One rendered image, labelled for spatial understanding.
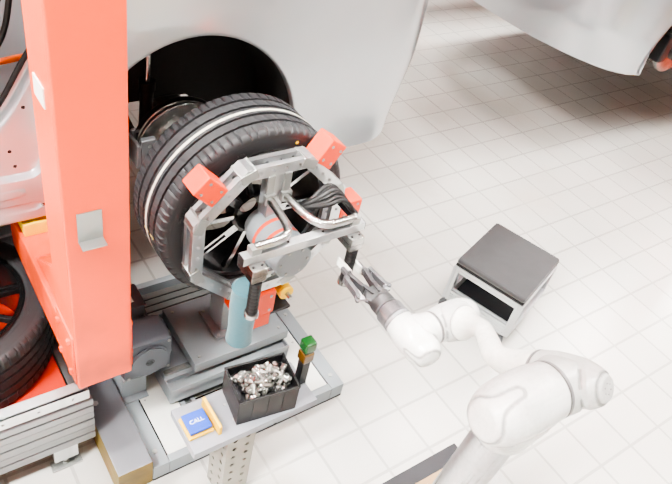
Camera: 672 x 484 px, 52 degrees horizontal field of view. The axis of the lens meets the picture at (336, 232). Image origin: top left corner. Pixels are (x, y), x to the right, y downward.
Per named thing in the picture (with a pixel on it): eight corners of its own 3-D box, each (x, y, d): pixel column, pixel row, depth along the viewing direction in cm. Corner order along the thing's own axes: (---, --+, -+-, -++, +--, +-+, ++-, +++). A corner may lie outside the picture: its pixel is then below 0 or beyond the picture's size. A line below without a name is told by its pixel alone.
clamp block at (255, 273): (251, 260, 198) (253, 246, 195) (266, 280, 193) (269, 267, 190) (236, 264, 196) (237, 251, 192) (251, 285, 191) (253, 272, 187)
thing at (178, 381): (244, 299, 297) (246, 283, 291) (286, 358, 277) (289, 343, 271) (132, 336, 271) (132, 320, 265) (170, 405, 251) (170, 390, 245)
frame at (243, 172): (316, 258, 252) (345, 135, 217) (326, 270, 248) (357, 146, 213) (178, 303, 223) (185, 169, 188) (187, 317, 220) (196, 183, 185)
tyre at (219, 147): (177, 70, 197) (103, 248, 224) (214, 113, 184) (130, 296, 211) (336, 109, 245) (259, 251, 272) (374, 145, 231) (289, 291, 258)
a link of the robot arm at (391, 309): (406, 327, 206) (394, 313, 209) (414, 306, 200) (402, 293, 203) (383, 337, 201) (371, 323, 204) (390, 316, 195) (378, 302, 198)
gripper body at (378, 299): (373, 321, 204) (355, 300, 209) (395, 312, 208) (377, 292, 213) (379, 304, 199) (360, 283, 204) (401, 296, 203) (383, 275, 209)
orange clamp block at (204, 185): (217, 175, 198) (198, 162, 191) (229, 191, 194) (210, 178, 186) (200, 192, 199) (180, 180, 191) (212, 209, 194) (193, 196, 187)
